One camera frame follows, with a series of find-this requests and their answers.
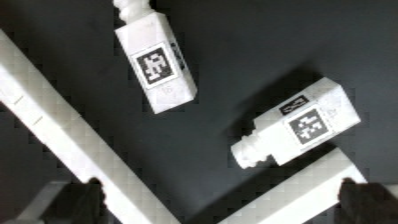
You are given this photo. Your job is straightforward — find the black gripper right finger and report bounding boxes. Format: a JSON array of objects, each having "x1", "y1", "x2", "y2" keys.
[{"x1": 334, "y1": 178, "x2": 398, "y2": 224}]

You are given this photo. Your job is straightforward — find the white U-shaped fence frame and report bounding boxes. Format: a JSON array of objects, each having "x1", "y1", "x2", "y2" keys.
[{"x1": 0, "y1": 31, "x2": 366, "y2": 224}]

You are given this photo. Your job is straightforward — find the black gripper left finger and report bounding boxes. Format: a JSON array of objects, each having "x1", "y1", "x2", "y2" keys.
[{"x1": 40, "y1": 178, "x2": 108, "y2": 224}]

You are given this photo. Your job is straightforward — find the white leg right middle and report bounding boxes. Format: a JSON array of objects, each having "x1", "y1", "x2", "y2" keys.
[{"x1": 231, "y1": 77, "x2": 360, "y2": 168}]

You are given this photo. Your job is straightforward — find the white leg with tag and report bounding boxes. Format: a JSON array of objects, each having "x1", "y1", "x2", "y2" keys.
[{"x1": 111, "y1": 0, "x2": 197, "y2": 113}]

